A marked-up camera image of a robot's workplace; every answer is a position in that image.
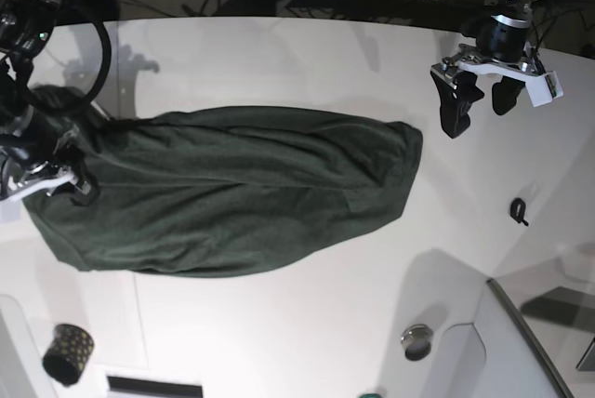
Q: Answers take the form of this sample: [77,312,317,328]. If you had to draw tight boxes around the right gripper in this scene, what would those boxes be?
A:
[1,106,100,206]

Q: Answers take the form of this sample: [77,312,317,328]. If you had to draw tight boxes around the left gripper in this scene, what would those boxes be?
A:
[430,14,547,139]

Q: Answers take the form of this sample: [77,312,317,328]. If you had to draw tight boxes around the dark green t-shirt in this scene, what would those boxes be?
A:
[23,106,423,278]

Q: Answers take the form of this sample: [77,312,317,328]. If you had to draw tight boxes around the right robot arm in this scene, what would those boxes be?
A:
[1,0,112,206]

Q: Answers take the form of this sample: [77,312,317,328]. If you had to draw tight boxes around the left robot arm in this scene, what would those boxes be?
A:
[430,0,594,139]

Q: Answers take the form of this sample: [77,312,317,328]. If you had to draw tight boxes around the small black clip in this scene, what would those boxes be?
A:
[509,197,529,227]

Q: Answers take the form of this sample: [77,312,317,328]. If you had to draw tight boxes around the black patterned cup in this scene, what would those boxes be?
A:
[42,324,95,387]

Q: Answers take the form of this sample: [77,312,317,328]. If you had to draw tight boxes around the black round stool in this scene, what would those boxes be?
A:
[77,0,121,21]

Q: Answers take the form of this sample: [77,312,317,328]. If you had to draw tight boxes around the black white flat device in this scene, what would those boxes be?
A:
[107,376,204,398]

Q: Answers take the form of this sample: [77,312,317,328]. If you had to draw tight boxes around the small green object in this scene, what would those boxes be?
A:
[359,392,382,398]

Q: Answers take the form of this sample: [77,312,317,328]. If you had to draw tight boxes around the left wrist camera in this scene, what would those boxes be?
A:
[526,71,563,107]

